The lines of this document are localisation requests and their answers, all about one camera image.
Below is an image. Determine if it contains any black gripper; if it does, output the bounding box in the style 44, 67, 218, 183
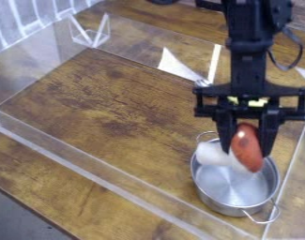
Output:
192, 82, 305, 157

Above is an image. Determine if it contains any red and white toy mushroom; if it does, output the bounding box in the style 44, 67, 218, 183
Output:
194, 123, 263, 173

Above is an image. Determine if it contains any silver metal pot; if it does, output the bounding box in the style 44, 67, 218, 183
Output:
191, 131, 280, 225

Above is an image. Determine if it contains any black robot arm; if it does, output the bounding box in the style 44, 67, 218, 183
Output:
192, 0, 305, 156

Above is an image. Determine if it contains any black cable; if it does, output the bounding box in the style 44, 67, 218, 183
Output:
266, 26, 305, 72

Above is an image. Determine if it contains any clear acrylic enclosure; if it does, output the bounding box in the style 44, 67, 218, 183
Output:
0, 0, 305, 240

